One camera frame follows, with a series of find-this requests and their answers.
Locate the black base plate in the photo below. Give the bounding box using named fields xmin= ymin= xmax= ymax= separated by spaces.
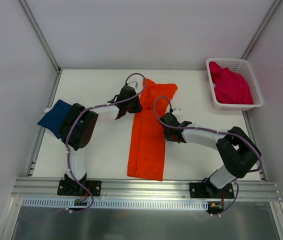
xmin=188 ymin=182 xmax=235 ymax=199
xmin=57 ymin=179 xmax=102 ymax=197

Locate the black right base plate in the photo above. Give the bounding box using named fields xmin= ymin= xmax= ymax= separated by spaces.
xmin=188 ymin=182 xmax=235 ymax=199

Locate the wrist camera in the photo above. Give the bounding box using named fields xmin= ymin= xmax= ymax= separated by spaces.
xmin=172 ymin=108 xmax=184 ymax=118
xmin=127 ymin=81 xmax=139 ymax=90

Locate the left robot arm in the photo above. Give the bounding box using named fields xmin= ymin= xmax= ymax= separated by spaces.
xmin=57 ymin=82 xmax=143 ymax=196

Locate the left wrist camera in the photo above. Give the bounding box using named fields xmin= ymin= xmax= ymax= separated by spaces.
xmin=127 ymin=81 xmax=139 ymax=90

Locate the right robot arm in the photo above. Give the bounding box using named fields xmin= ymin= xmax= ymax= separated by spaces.
xmin=158 ymin=112 xmax=262 ymax=199

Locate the folded navy blue t shirt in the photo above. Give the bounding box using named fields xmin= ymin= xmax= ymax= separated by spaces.
xmin=37 ymin=99 xmax=72 ymax=139

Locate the folded white t shirt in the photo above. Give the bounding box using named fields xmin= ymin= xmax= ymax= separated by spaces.
xmin=44 ymin=107 xmax=52 ymax=113

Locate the white plastic basket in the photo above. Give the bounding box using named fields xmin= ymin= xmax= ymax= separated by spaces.
xmin=206 ymin=57 xmax=264 ymax=111

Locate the white slotted cable duct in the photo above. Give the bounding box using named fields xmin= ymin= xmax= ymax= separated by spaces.
xmin=21 ymin=197 xmax=209 ymax=211

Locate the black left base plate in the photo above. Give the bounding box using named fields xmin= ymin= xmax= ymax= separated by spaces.
xmin=57 ymin=179 xmax=102 ymax=197

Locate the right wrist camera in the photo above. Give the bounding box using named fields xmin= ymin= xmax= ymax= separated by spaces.
xmin=172 ymin=108 xmax=184 ymax=118

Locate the orange t shirt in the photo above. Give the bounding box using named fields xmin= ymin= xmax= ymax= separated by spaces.
xmin=127 ymin=79 xmax=178 ymax=181

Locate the aluminium front rail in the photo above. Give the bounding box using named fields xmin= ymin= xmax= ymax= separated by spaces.
xmin=11 ymin=177 xmax=283 ymax=202

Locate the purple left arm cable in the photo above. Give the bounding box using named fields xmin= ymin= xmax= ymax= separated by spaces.
xmin=65 ymin=72 xmax=147 ymax=215

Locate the magenta t shirt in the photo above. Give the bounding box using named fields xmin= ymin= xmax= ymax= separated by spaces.
xmin=208 ymin=61 xmax=254 ymax=105

